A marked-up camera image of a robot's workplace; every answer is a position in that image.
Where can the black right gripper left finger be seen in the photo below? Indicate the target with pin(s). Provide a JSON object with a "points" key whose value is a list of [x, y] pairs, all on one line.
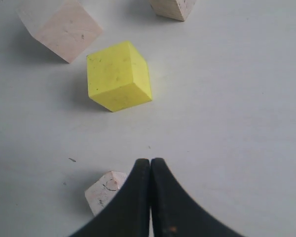
{"points": [[128, 213]]}

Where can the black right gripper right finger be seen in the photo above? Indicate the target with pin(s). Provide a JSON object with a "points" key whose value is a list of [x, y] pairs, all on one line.
{"points": [[175, 213]]}

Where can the small wooden cube with knot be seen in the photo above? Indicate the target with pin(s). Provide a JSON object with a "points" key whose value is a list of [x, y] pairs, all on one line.
{"points": [[103, 191]]}

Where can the yellow cube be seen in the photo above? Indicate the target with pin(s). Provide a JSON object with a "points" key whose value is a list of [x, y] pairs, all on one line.
{"points": [[118, 77]]}

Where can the large pale wooden cube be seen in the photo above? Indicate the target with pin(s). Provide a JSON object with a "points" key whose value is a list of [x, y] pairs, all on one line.
{"points": [[63, 26]]}

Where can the medium plywood cube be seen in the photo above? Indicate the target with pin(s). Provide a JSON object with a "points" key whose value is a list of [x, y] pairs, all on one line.
{"points": [[173, 9]]}

